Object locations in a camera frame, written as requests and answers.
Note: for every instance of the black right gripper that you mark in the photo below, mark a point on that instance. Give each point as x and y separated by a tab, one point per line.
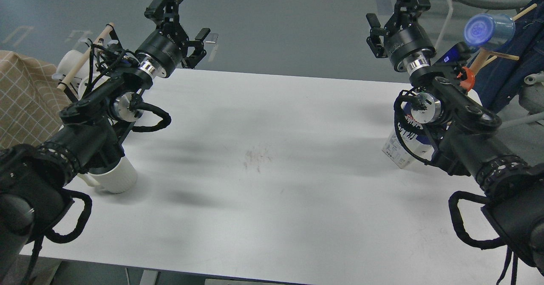
405	43

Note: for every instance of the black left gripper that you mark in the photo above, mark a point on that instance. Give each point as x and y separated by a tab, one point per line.
169	45

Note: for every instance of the blue white milk carton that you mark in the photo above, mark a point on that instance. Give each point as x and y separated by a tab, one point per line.
417	130

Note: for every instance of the white ribbed mug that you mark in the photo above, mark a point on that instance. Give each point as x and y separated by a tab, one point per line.
118	180

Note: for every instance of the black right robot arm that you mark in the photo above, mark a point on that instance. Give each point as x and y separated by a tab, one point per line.
463	133

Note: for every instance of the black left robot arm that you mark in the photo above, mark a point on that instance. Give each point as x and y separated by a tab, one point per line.
35	203

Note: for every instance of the orange plastic cup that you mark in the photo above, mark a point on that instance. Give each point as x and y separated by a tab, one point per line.
466	79

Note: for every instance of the blue plastic cup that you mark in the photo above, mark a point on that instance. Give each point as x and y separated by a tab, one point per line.
489	31

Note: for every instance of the white container in rack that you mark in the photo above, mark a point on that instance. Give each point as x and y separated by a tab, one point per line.
75	74

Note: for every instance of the wooden mug tree stand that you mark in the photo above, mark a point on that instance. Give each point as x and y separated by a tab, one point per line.
488	55

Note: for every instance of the beige checkered cloth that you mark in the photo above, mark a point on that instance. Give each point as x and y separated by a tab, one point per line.
29	100

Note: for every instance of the black wire dish rack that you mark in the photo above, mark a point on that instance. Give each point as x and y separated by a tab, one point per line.
107	38

